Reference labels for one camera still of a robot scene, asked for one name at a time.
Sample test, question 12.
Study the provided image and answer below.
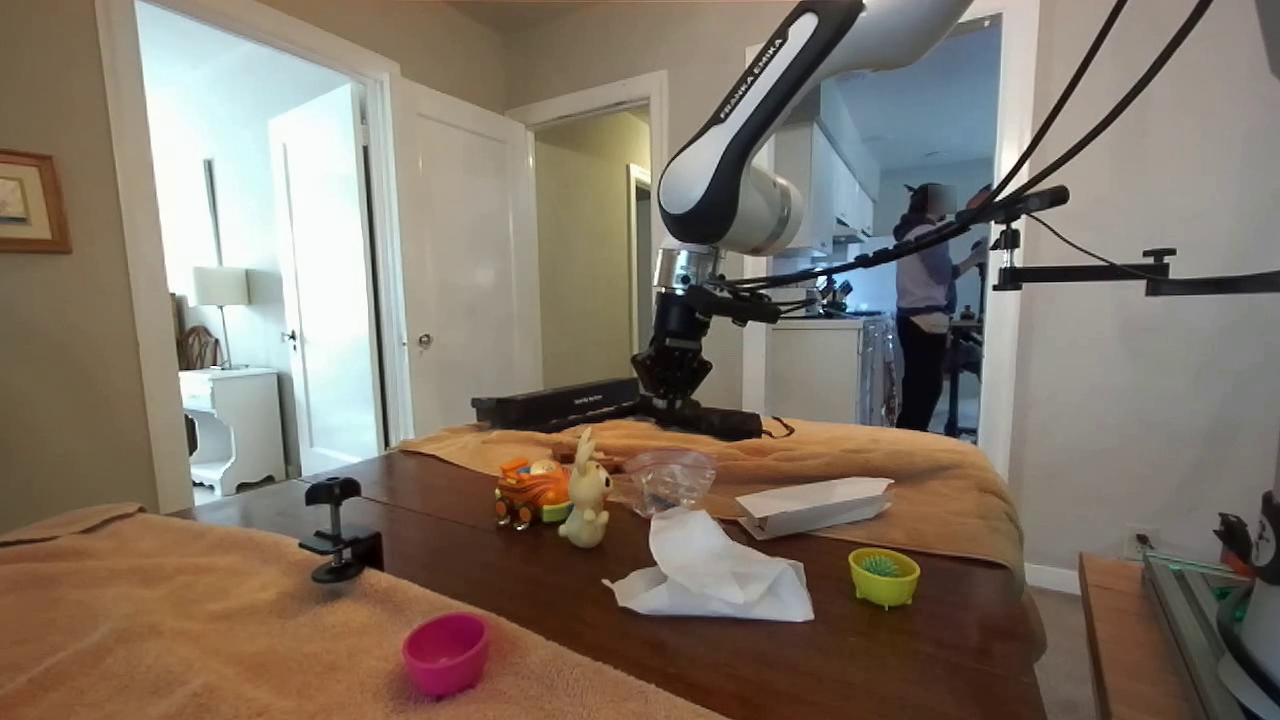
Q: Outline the white desk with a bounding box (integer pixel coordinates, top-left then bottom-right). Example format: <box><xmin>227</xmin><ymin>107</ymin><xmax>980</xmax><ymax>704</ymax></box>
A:
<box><xmin>177</xmin><ymin>364</ymin><xmax>290</xmax><ymax>499</ymax></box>

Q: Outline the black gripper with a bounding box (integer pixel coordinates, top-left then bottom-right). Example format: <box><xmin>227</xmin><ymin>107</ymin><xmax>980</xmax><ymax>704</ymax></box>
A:
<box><xmin>629</xmin><ymin>288</ymin><xmax>719</xmax><ymax>412</ymax></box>

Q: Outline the wooden framed picture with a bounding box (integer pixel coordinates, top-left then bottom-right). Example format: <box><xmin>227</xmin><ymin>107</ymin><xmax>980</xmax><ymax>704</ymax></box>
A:
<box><xmin>0</xmin><ymin>143</ymin><xmax>77</xmax><ymax>260</ymax></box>

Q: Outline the long black case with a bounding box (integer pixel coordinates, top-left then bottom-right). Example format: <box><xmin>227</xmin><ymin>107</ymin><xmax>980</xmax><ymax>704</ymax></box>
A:
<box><xmin>468</xmin><ymin>378</ymin><xmax>654</xmax><ymax>438</ymax></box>

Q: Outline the white table lamp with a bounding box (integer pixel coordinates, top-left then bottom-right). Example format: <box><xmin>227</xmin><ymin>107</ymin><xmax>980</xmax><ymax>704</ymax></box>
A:
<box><xmin>188</xmin><ymin>263</ymin><xmax>254</xmax><ymax>373</ymax></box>

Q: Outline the grey metal tray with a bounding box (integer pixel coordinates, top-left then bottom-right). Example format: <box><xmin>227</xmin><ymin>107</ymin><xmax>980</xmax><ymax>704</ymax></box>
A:
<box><xmin>1136</xmin><ymin>545</ymin><xmax>1280</xmax><ymax>720</ymax></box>

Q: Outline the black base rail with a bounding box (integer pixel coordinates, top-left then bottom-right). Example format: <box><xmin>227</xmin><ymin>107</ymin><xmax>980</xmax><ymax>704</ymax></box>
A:
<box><xmin>652</xmin><ymin>400</ymin><xmax>773</xmax><ymax>444</ymax></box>

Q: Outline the crumpled white tissue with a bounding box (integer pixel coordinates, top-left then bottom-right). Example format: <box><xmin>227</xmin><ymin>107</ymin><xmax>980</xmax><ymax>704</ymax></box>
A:
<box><xmin>600</xmin><ymin>506</ymin><xmax>819</xmax><ymax>627</ymax></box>

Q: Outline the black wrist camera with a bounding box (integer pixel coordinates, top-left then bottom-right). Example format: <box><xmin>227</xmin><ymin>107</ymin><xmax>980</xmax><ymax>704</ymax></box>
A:
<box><xmin>691</xmin><ymin>276</ymin><xmax>789</xmax><ymax>330</ymax></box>

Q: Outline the black coffee maker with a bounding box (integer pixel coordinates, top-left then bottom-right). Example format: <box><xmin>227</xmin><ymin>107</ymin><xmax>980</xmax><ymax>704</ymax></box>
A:
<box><xmin>800</xmin><ymin>269</ymin><xmax>858</xmax><ymax>319</ymax></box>

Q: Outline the white panel door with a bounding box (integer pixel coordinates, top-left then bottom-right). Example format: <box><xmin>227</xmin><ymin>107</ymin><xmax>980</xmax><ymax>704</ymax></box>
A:
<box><xmin>396</xmin><ymin>77</ymin><xmax>546</xmax><ymax>444</ymax></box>
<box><xmin>264</xmin><ymin>82</ymin><xmax>389</xmax><ymax>471</ymax></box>

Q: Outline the black table clamp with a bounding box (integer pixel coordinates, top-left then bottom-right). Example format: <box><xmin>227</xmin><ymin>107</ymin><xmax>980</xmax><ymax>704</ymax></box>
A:
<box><xmin>301</xmin><ymin>471</ymin><xmax>389</xmax><ymax>587</ymax></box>

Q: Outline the black white figurine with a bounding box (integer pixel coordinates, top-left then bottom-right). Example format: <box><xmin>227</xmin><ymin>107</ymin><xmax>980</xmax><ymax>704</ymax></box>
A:
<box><xmin>1210</xmin><ymin>490</ymin><xmax>1280</xmax><ymax>632</ymax></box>

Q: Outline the black camera boom stand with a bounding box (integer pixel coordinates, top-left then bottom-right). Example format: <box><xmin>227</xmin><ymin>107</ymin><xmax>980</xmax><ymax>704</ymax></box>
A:
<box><xmin>955</xmin><ymin>182</ymin><xmax>1280</xmax><ymax>300</ymax></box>

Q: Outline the cream bunny toy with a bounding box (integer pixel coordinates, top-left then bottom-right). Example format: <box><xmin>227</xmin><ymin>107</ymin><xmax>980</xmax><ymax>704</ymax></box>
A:
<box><xmin>555</xmin><ymin>426</ymin><xmax>614</xmax><ymax>552</ymax></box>

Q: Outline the plain tan towel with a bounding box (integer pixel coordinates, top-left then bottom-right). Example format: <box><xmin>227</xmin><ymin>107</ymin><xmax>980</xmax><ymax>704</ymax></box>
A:
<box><xmin>0</xmin><ymin>499</ymin><xmax>733</xmax><ymax>720</ymax></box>

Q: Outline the clear plastic zip bag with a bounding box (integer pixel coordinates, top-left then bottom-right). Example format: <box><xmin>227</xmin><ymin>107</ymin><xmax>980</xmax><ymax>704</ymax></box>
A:
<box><xmin>625</xmin><ymin>447</ymin><xmax>719</xmax><ymax>521</ymax></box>

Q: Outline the tan towel with label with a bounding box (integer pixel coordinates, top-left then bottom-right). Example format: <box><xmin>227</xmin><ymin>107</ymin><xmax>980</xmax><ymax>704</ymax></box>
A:
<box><xmin>396</xmin><ymin>412</ymin><xmax>1033</xmax><ymax>576</ymax></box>

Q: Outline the yellow-green plastic cup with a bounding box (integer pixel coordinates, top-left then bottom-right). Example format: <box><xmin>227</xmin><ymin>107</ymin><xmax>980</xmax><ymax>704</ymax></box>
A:
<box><xmin>845</xmin><ymin>545</ymin><xmax>922</xmax><ymax>615</ymax></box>

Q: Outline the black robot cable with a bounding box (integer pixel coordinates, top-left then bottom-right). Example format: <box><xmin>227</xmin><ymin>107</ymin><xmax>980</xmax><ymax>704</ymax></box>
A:
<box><xmin>986</xmin><ymin>0</ymin><xmax>1136</xmax><ymax>205</ymax></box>
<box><xmin>744</xmin><ymin>0</ymin><xmax>1219</xmax><ymax>294</ymax></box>

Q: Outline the person in dark clothes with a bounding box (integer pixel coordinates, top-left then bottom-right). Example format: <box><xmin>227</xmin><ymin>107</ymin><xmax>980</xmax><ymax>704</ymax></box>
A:
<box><xmin>891</xmin><ymin>182</ymin><xmax>986</xmax><ymax>438</ymax></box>

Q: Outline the pink plastic cup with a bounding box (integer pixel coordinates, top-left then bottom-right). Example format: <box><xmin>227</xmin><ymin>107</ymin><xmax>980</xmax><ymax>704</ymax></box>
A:
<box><xmin>401</xmin><ymin>610</ymin><xmax>490</xmax><ymax>704</ymax></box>

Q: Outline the white kitchen counter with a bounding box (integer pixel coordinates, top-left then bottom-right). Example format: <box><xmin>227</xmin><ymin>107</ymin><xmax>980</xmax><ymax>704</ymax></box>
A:
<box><xmin>761</xmin><ymin>311</ymin><xmax>871</xmax><ymax>433</ymax></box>

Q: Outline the brown wooden stand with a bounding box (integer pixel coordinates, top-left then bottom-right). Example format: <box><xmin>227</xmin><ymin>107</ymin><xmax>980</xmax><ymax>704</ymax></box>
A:
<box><xmin>1074</xmin><ymin>550</ymin><xmax>1210</xmax><ymax>720</ymax></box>

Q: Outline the pile of toy food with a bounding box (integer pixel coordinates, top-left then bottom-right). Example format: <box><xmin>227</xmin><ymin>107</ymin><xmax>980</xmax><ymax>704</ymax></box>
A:
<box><xmin>490</xmin><ymin>453</ymin><xmax>574</xmax><ymax>536</ymax></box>

